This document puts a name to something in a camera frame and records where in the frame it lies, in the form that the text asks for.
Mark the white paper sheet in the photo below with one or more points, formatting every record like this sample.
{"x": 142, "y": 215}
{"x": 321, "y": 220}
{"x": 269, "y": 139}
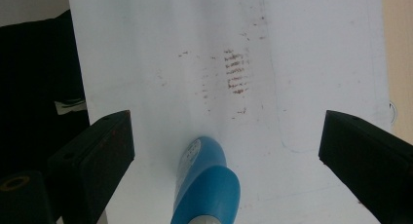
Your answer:
{"x": 201, "y": 71}

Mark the blue plastic bottle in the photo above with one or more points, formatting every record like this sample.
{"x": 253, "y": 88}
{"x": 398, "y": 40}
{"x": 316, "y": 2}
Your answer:
{"x": 204, "y": 188}

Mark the light wooden table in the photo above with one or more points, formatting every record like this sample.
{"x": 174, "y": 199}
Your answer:
{"x": 401, "y": 55}

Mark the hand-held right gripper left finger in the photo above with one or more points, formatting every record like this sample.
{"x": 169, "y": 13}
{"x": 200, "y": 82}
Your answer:
{"x": 97, "y": 159}

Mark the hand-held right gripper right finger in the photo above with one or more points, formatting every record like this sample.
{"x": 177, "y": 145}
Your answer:
{"x": 370, "y": 159}

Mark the dark cloth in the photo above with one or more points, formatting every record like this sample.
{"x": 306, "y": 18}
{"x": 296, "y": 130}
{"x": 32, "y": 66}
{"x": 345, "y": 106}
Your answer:
{"x": 35, "y": 87}

